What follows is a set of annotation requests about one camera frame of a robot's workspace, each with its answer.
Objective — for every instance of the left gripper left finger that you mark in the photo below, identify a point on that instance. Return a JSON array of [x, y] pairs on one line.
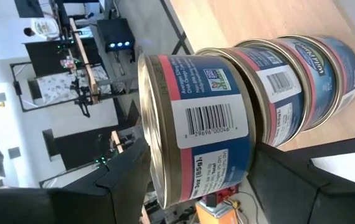
[[71, 205]]

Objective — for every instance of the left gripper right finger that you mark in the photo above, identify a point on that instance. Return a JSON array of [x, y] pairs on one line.
[[305, 199]]

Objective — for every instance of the gold-lid Wild Planet can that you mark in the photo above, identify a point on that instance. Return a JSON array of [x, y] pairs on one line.
[[208, 124], [283, 93], [350, 71], [317, 84]]

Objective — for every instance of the wooden shelf black metal legs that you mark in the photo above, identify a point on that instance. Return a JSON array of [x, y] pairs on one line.
[[227, 18]]

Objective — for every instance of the black partition panel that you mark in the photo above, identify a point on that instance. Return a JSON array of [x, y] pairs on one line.
[[78, 146]]

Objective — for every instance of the red black equipment box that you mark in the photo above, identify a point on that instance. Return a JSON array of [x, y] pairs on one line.
[[224, 193]]

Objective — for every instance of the orange box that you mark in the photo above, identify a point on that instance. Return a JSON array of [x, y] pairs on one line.
[[215, 214]]

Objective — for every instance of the background wooden workbench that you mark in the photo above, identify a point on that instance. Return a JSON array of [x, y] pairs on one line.
[[84, 62]]

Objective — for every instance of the person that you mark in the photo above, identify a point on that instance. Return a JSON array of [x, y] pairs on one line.
[[45, 28]]

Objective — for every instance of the black device blue lights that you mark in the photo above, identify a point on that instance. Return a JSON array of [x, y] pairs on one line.
[[115, 31]]

